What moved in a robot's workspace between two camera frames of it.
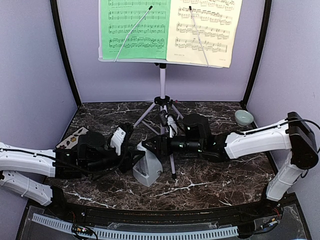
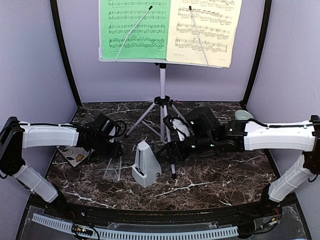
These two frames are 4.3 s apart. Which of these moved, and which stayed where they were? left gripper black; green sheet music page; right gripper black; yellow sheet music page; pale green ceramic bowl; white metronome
Moved: left gripper black; right gripper black
Stayed: green sheet music page; pale green ceramic bowl; yellow sheet music page; white metronome
